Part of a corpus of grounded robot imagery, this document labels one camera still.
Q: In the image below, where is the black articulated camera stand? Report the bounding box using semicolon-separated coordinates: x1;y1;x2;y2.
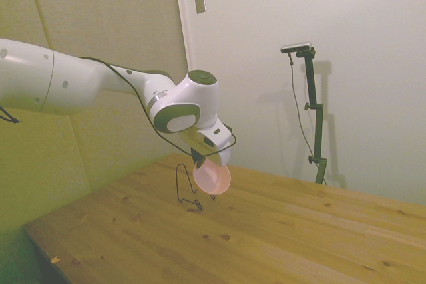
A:
295;47;329;185

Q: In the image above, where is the grey stereo camera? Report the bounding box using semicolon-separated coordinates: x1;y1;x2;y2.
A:
280;41;313;55

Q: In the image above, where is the pink bowl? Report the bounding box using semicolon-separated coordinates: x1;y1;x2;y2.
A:
192;159;232;195

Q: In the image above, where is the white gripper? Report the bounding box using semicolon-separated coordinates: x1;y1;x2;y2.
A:
181;120;234;169

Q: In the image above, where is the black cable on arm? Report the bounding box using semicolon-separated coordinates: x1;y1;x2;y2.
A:
79;56;238;158

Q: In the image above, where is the black wire dish stand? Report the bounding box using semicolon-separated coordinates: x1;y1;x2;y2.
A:
174;163;216;211

